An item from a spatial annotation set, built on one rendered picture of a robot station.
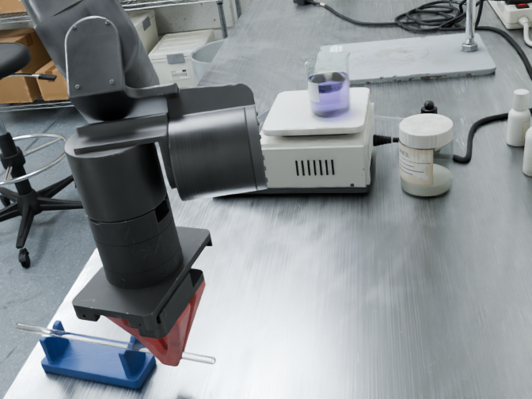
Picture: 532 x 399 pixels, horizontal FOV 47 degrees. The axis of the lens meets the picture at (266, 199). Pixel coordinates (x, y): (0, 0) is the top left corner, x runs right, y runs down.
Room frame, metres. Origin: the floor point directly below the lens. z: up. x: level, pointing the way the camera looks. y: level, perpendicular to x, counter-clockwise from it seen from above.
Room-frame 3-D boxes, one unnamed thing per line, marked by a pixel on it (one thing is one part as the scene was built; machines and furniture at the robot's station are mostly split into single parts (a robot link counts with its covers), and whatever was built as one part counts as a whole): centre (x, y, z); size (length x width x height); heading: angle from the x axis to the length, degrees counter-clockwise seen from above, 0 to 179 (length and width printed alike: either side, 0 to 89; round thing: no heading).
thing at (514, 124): (0.69, -0.33, 0.79); 0.03 x 0.03 x 0.07
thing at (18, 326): (0.40, 0.15, 0.78); 0.20 x 0.01 x 0.01; 66
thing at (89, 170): (0.37, 0.09, 0.95); 0.07 x 0.06 x 0.07; 89
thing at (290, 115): (0.69, -0.08, 0.83); 0.12 x 0.12 x 0.01; 74
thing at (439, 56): (1.05, -0.27, 0.76); 0.30 x 0.20 x 0.01; 78
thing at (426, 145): (0.62, -0.19, 0.79); 0.06 x 0.06 x 0.08
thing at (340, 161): (0.70, -0.05, 0.79); 0.22 x 0.13 x 0.08; 74
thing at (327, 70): (0.67, -0.09, 0.87); 0.06 x 0.05 x 0.08; 153
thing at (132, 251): (0.37, 0.10, 0.89); 0.10 x 0.07 x 0.07; 156
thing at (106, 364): (0.40, 0.17, 0.77); 0.10 x 0.03 x 0.04; 66
